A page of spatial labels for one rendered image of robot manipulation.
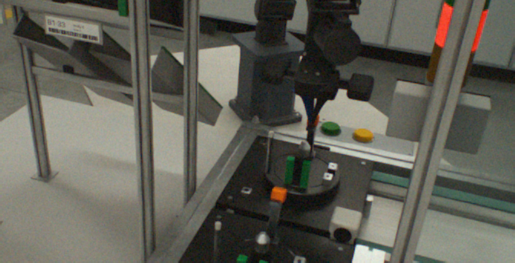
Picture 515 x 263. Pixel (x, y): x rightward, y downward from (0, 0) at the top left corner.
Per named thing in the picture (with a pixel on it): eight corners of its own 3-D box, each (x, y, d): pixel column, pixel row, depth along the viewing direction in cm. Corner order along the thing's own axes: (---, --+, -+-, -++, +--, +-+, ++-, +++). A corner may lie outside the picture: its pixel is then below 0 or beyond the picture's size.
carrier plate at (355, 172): (256, 143, 115) (257, 133, 114) (373, 169, 109) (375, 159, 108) (214, 211, 95) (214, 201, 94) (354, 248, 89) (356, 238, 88)
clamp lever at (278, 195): (266, 234, 84) (274, 185, 83) (278, 237, 83) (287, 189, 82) (260, 241, 80) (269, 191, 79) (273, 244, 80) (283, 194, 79)
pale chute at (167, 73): (161, 109, 117) (169, 90, 118) (214, 126, 112) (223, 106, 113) (87, 50, 92) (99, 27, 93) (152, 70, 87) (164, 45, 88)
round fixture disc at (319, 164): (273, 152, 109) (274, 143, 108) (345, 168, 105) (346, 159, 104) (252, 192, 97) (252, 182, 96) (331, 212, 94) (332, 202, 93)
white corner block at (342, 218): (332, 223, 94) (335, 205, 92) (359, 230, 93) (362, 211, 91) (326, 241, 90) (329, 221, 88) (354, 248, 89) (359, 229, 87)
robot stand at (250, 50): (276, 96, 154) (282, 27, 144) (303, 121, 142) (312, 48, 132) (227, 105, 148) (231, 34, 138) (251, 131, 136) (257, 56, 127)
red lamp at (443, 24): (435, 34, 73) (444, -3, 70) (476, 41, 71) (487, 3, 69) (434, 47, 68) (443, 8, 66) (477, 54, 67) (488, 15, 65)
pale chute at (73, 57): (98, 95, 121) (106, 77, 122) (147, 112, 116) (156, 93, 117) (9, 35, 96) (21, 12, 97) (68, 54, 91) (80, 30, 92)
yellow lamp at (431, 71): (426, 69, 75) (434, 34, 73) (466, 76, 74) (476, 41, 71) (424, 84, 71) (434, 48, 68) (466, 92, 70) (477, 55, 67)
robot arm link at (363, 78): (273, 26, 97) (263, 37, 91) (382, 44, 92) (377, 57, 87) (269, 70, 101) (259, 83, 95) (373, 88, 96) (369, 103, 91)
